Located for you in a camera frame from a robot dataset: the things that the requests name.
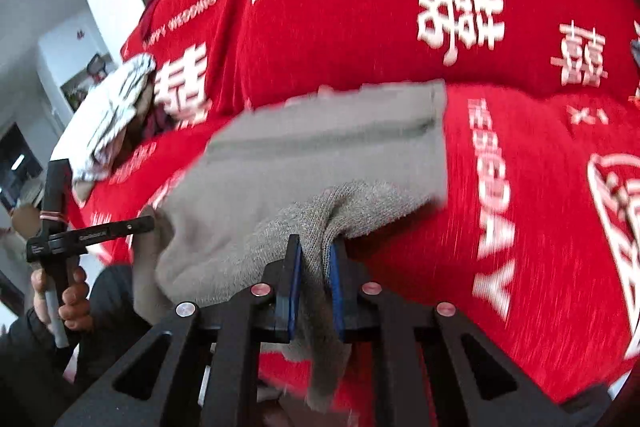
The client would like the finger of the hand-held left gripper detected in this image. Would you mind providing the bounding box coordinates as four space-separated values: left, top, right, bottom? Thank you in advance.
107 215 156 239

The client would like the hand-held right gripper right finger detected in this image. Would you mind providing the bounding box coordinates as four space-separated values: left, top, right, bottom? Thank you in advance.
327 239 566 427

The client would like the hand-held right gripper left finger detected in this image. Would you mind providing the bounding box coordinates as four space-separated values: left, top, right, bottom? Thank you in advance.
55 234 303 427

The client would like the grey knit sweater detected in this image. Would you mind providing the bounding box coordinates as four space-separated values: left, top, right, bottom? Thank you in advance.
132 79 448 413

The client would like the person's left forearm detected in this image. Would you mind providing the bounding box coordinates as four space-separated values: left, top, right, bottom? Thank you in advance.
0 264 166 427

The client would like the person's left hand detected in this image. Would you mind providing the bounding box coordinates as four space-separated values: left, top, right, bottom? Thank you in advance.
31 268 94 332

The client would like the round brown object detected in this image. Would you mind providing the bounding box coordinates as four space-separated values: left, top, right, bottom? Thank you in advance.
12 205 42 236

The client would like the grey white striped garment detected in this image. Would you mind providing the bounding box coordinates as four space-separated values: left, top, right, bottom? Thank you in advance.
72 53 157 182

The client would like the dark plaid cloth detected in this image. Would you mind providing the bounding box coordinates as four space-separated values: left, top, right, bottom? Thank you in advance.
142 104 172 138

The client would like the brown cloth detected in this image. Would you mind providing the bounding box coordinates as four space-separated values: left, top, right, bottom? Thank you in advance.
112 79 157 168

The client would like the dark red cloth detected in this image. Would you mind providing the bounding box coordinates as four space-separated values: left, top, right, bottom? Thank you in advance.
139 0 177 40

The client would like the red printed blanket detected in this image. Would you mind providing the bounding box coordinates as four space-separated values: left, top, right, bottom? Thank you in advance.
65 0 640 427

